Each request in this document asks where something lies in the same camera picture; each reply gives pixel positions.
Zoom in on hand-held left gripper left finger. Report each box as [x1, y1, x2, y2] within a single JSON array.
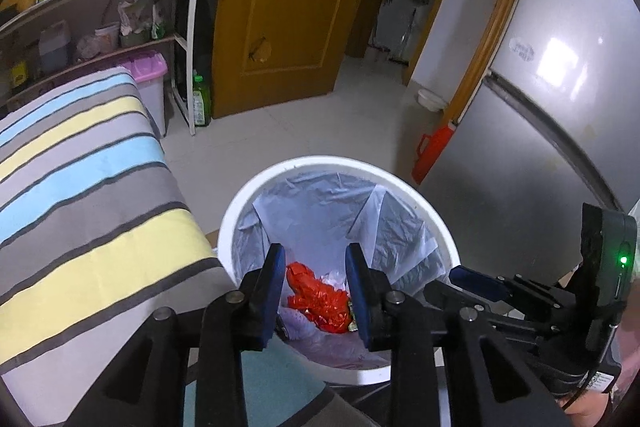
[[65, 243, 287, 427]]

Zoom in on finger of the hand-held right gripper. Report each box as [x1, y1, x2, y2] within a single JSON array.
[[448, 266, 558, 304], [422, 279, 501, 324]]

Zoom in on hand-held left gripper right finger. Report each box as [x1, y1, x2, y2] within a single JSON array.
[[345, 243, 573, 427]]

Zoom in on red plastic bag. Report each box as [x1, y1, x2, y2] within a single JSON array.
[[285, 262, 353, 334]]

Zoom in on red dustpan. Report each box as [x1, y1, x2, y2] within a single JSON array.
[[411, 122, 457, 186]]

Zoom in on silver refrigerator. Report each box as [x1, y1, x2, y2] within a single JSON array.
[[420, 0, 640, 288]]

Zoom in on white bowl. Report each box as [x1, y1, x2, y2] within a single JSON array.
[[417, 89, 449, 110]]

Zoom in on green detergent bottle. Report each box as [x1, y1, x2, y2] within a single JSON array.
[[192, 74, 213, 128]]

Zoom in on striped tablecloth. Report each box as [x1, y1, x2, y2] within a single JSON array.
[[0, 66, 236, 427]]

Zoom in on pink lidded storage box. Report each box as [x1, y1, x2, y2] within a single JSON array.
[[117, 50, 168, 138]]

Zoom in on white appliance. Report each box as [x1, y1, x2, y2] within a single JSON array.
[[375, 0, 433, 62]]

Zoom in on yellow wooden door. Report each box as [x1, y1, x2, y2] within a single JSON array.
[[212, 0, 393, 120]]

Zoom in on crumpled plastic bags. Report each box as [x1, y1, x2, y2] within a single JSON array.
[[117, 0, 166, 48]]

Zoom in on grey plastic jug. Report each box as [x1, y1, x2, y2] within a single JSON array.
[[39, 21, 72, 72]]

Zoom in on yellow label bottle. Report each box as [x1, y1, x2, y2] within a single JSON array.
[[10, 57, 29, 90]]

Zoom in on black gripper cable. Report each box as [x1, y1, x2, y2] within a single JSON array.
[[555, 357, 608, 409]]

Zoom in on yellow wooden door frame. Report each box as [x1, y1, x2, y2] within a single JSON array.
[[442, 0, 542, 128]]

